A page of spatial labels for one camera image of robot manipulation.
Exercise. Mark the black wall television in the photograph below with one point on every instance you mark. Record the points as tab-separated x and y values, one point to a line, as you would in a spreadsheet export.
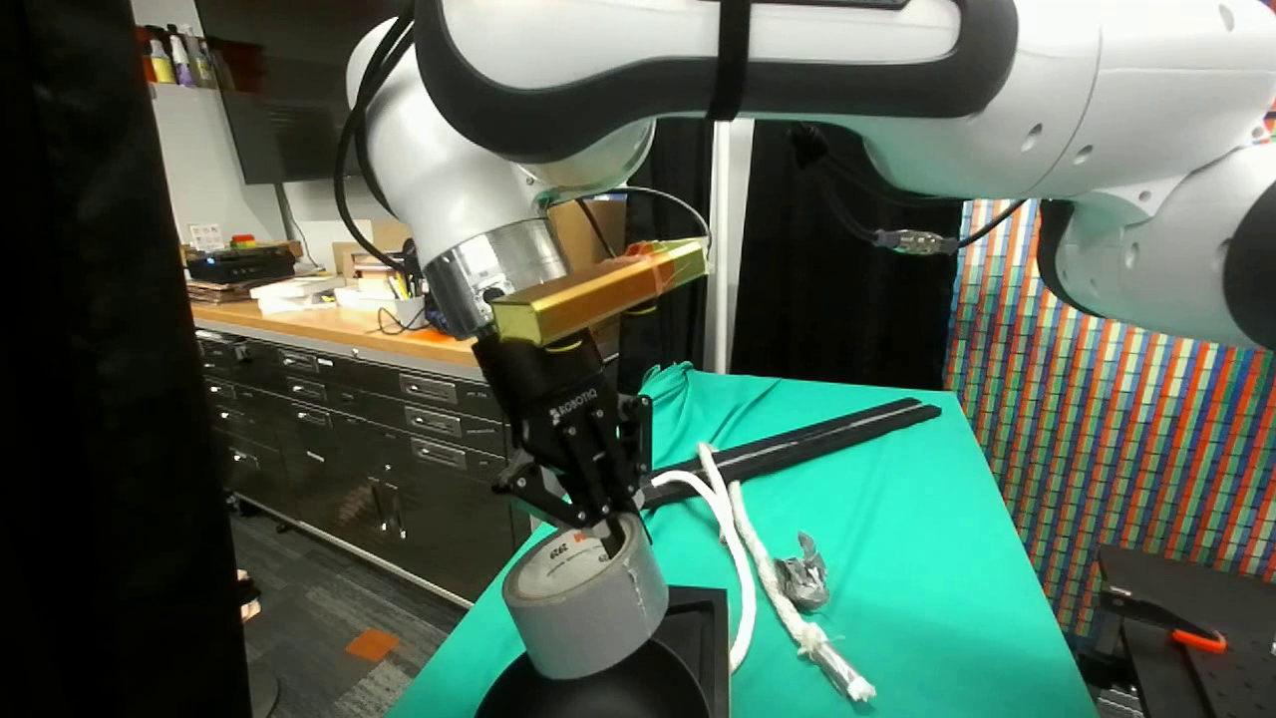
282	133

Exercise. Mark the long black bar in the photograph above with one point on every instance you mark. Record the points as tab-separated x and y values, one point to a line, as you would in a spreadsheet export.
824	440

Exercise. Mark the colourful striped backdrop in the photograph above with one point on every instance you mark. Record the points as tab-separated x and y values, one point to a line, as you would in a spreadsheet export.
1129	465

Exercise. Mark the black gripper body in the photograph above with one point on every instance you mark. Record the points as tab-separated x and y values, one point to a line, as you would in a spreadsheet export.
533	379

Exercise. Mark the workbench cabinet with wooden top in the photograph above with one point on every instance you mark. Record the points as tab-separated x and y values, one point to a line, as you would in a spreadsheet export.
371	440

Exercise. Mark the white vertical pole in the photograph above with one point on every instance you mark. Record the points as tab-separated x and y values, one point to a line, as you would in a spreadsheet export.
726	266

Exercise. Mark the white plastic container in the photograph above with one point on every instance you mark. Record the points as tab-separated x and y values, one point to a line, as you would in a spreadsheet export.
300	295

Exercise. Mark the black perforated side table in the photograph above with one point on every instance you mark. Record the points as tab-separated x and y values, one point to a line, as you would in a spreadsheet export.
1196	690

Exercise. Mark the black curtain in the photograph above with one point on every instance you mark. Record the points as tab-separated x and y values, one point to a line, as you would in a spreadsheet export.
81	401
852	303

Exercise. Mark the cluster of small bottles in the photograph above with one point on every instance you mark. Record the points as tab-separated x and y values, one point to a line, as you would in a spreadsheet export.
173	62

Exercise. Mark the black square tray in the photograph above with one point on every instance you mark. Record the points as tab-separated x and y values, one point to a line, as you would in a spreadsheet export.
698	622

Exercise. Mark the black tool tray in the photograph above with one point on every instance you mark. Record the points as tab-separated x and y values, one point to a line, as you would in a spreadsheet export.
241	266

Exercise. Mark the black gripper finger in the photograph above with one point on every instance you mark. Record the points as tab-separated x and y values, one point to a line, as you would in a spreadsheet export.
622	465
546	488

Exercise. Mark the green tablecloth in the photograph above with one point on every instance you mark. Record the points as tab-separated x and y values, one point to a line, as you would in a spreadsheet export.
929	558

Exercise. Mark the crumpled silver foil piece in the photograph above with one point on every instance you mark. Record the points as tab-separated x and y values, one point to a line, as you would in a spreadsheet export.
804	576

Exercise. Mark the grey masking tape roll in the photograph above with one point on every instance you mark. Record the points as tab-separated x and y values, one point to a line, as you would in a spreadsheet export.
584	622

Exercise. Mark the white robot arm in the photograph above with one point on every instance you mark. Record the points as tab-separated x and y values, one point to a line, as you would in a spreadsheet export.
798	80

